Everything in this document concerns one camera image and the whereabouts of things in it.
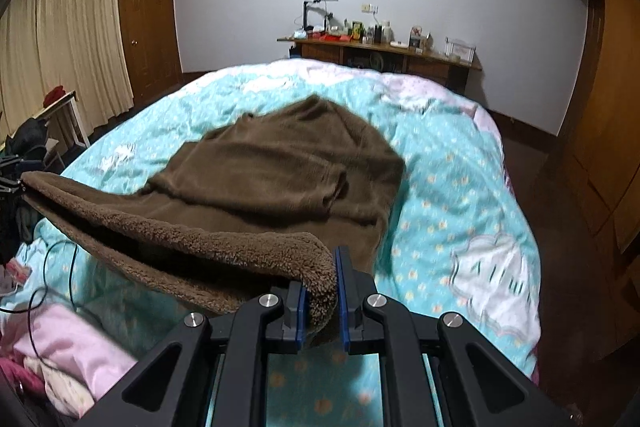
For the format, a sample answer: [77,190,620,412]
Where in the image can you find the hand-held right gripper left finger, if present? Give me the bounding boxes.
[80,281,307,427]

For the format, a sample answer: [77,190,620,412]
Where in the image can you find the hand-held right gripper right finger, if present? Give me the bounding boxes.
[334,246,573,427]

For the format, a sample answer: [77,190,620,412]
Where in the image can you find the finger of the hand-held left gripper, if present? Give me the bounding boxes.
[0,177,28,202]

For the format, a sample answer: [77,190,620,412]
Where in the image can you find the brown fleece sweater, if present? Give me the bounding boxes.
[20,94,406,348]

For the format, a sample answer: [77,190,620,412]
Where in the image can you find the pile of dark clothes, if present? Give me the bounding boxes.
[0,117,61,178]

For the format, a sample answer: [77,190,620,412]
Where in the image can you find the dark cloth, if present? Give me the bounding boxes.
[0,199,33,264]

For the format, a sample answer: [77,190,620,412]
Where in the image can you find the pale blue bedsheet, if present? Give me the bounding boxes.
[0,232,96,323]

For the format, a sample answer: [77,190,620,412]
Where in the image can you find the white side table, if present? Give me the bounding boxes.
[30,89,91,158]

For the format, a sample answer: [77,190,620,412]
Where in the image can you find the red cloth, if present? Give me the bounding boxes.
[42,84,68,108]

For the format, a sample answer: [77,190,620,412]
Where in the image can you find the teal floral quilt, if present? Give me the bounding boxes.
[0,59,543,427]

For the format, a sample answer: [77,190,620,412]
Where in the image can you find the beige curtain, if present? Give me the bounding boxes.
[0,0,183,142]

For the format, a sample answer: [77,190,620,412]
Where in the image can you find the pink cloth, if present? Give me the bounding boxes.
[0,302,141,418]

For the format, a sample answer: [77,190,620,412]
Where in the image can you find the wooden door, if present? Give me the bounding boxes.
[116,0,183,108]

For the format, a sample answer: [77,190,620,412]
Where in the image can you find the wooden desk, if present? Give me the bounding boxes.
[276,34,483,95]

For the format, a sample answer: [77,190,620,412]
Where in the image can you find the small desk box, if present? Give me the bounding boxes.
[409,26,432,52]

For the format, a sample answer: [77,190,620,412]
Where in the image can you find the clear plastic box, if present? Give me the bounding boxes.
[444,37,475,59]

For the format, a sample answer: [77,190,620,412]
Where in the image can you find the black desk lamp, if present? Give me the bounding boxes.
[301,0,340,38]

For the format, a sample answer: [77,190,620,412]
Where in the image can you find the wooden wardrobe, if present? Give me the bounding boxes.
[547,0,640,258]

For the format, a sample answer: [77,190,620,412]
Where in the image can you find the black cable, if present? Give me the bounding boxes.
[0,239,81,360]

